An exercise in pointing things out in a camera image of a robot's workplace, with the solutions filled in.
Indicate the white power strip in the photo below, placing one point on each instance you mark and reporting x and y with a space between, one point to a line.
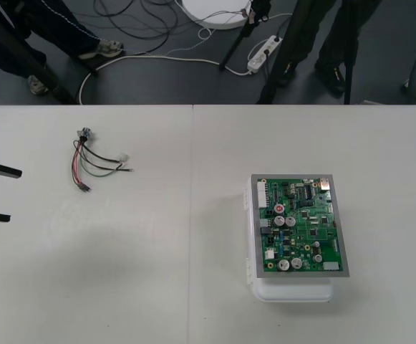
263 53

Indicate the green circuit board grey frame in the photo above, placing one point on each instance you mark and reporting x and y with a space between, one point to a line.
302 229

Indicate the milky plastic box with lid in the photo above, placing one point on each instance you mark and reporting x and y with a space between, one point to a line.
293 290

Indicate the person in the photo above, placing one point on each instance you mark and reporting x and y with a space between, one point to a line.
331 39
68 32

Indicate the black tripod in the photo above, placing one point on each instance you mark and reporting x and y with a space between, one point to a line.
25 57
275 68
237 43

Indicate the white round floor base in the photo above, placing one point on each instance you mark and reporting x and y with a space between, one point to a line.
215 14

